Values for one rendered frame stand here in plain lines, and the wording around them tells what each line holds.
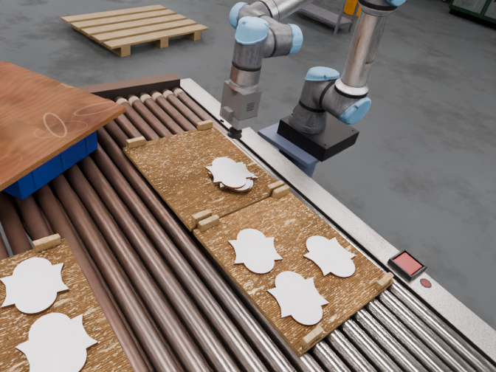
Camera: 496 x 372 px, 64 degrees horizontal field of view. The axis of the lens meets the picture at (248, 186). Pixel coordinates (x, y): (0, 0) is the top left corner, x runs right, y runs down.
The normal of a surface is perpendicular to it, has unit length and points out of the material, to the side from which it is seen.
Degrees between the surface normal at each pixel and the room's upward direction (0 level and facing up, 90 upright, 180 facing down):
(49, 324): 0
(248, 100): 90
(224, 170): 0
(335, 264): 0
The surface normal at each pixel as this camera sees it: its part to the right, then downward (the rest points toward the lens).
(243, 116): 0.62, 0.57
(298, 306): 0.16, -0.76
